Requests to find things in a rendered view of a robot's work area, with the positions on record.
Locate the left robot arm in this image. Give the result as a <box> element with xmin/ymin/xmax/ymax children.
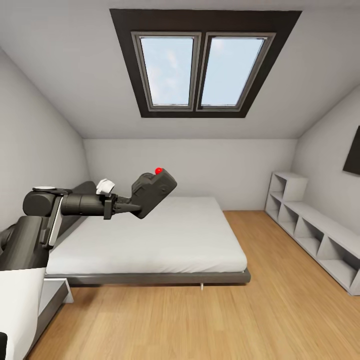
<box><xmin>0</xmin><ymin>179</ymin><xmax>143</xmax><ymax>360</ymax></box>

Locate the digital camera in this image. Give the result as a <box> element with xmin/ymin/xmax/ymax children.
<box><xmin>126</xmin><ymin>168</ymin><xmax>178</xmax><ymax>219</ymax></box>

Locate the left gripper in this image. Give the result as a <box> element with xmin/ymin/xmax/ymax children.
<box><xmin>79</xmin><ymin>193</ymin><xmax>143</xmax><ymax>220</ymax></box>

